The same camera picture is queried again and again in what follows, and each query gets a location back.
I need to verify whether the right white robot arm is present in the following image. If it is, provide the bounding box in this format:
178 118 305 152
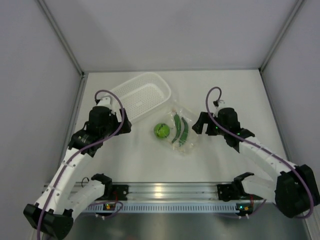
192 100 320 218

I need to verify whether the white perforated plastic basket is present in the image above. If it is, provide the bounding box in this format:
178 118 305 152
111 72 172 124

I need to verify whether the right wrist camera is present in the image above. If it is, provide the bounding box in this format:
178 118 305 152
212 99 227 111

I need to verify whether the clear zip top bag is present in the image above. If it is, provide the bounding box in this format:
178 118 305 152
153 100 199 156

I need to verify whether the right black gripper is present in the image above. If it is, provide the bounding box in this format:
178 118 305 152
192 111 229 136

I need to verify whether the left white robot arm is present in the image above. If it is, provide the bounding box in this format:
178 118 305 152
23 105 132 240

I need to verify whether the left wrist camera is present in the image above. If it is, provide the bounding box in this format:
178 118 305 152
96 95 116 110

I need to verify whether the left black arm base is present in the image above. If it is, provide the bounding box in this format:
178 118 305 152
103 184 129 201

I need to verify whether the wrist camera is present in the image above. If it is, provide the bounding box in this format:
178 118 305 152
212 99 227 111
96 95 116 110

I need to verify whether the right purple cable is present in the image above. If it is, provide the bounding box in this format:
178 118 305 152
205 86 315 220

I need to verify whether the green fake pepper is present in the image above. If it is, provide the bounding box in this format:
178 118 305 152
171 113 181 144
179 117 189 147

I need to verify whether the white slotted cable duct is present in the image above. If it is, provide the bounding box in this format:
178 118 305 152
83 202 252 215

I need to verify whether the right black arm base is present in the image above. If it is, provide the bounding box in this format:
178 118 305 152
217 183 240 202

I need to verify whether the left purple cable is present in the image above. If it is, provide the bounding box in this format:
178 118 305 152
36 89 127 235

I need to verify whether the green fake melon ball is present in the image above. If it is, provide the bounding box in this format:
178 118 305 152
153 122 171 139

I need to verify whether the aluminium mounting rail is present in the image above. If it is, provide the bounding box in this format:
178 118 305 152
42 181 278 202

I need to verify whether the purple cable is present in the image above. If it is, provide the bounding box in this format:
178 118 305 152
205 86 315 220
36 89 127 235

